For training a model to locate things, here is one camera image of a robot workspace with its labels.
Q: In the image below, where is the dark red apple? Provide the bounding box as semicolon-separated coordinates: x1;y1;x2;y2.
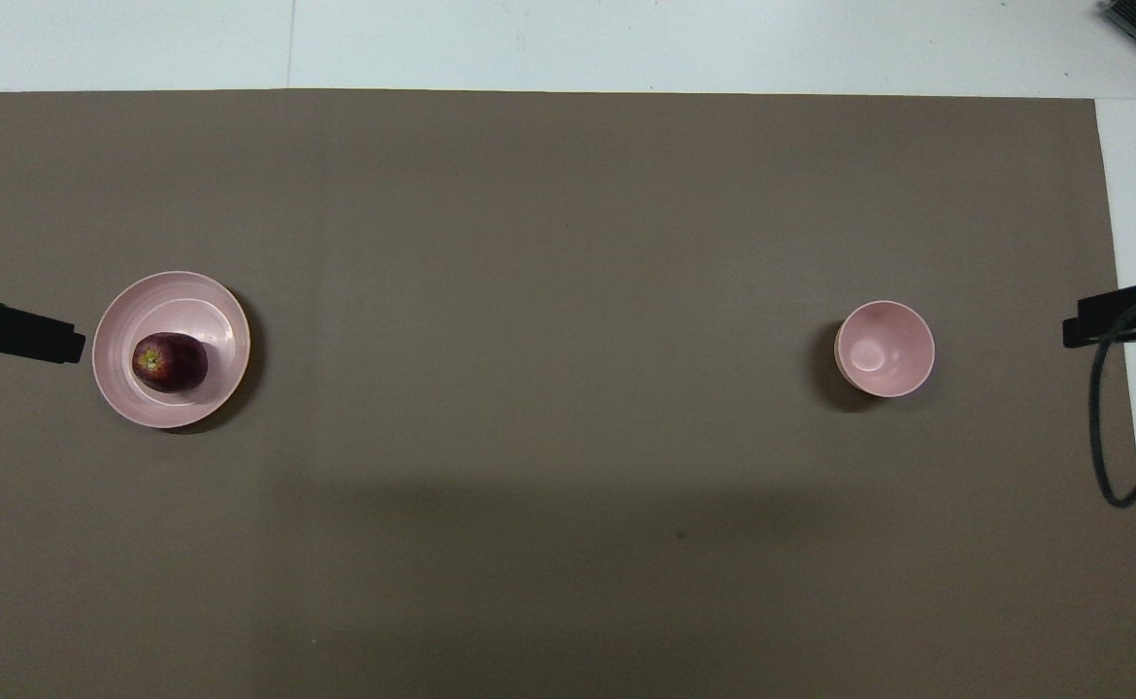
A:
132;332;210;393

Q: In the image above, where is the pink plate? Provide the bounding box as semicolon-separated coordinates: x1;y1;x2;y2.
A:
92;271;251;429

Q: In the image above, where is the pink bowl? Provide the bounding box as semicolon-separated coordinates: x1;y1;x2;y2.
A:
834;300;936;398

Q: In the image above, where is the brown table mat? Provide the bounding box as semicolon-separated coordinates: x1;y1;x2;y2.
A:
0;89;1136;699

